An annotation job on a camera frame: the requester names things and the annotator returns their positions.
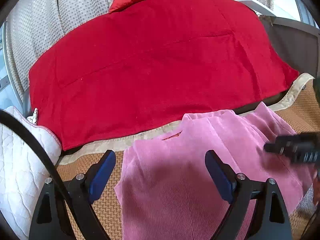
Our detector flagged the pink zip jacket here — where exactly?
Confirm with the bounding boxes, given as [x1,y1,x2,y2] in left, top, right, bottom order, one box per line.
[115,103,315,239]

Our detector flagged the woven yellow sofa mat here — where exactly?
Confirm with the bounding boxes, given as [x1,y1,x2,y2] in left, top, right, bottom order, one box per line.
[57,73,319,239]

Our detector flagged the white quilted cushion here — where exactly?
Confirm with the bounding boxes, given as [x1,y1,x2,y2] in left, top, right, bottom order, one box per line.
[0,106,62,240]

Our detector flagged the small white patterned cloth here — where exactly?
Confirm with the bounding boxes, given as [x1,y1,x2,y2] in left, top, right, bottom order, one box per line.
[27,108,39,125]

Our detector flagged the brown wooden cabinet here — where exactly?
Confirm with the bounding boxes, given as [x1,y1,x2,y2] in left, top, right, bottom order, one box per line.
[259,15,319,77]

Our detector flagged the white standing air conditioner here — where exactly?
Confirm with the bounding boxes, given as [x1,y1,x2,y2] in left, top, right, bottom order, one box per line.
[1,23,22,113]

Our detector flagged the white board on cabinet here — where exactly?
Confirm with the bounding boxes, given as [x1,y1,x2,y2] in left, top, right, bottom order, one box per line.
[235,0,276,17]

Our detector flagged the red blanket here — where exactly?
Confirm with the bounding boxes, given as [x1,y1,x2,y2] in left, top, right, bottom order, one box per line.
[29,0,299,151]

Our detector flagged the beige dotted curtain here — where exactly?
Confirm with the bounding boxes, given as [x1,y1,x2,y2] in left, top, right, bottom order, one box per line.
[4,0,113,100]

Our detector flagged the black cable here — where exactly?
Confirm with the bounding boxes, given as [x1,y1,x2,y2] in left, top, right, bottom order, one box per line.
[0,109,73,205]

